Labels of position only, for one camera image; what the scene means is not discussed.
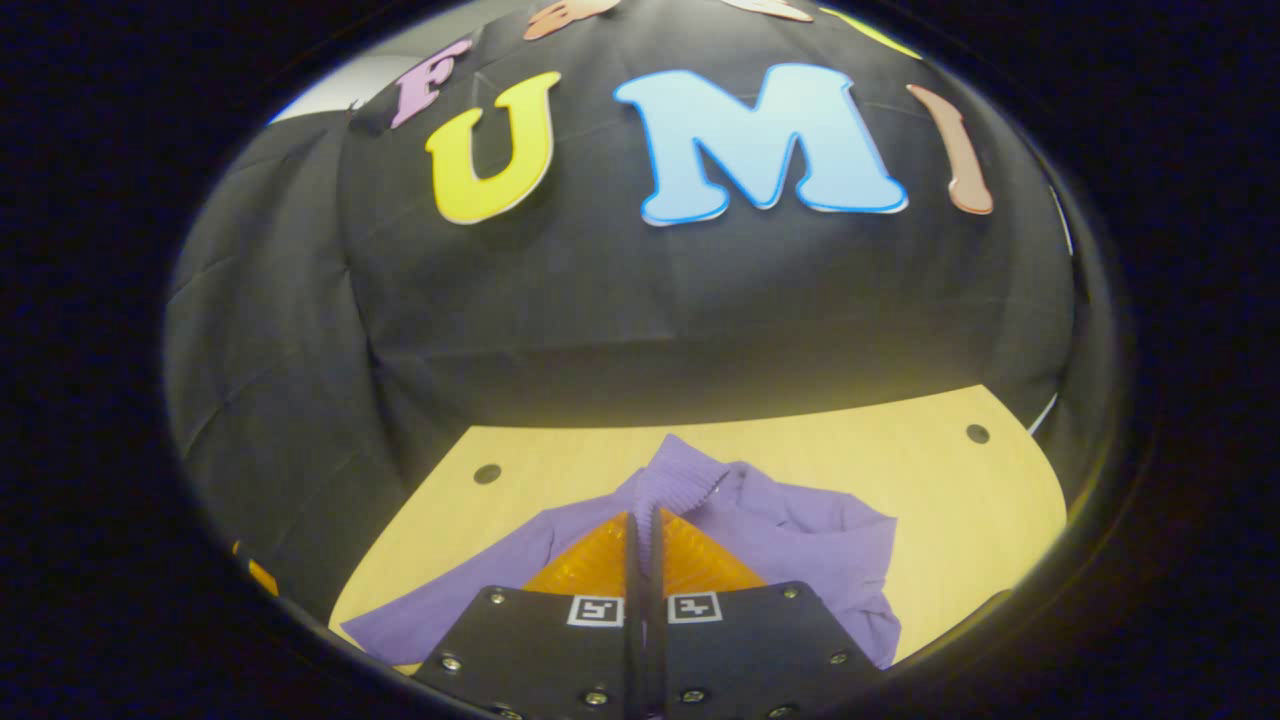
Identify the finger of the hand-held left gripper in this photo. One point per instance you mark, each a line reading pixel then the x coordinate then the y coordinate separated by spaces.
pixel 262 577

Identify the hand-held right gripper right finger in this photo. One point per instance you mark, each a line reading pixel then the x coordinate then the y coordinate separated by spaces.
pixel 750 650

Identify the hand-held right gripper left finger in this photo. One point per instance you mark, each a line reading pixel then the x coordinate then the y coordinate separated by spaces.
pixel 540 650

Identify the purple knit sweater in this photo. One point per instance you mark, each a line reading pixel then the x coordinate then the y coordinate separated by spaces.
pixel 800 540

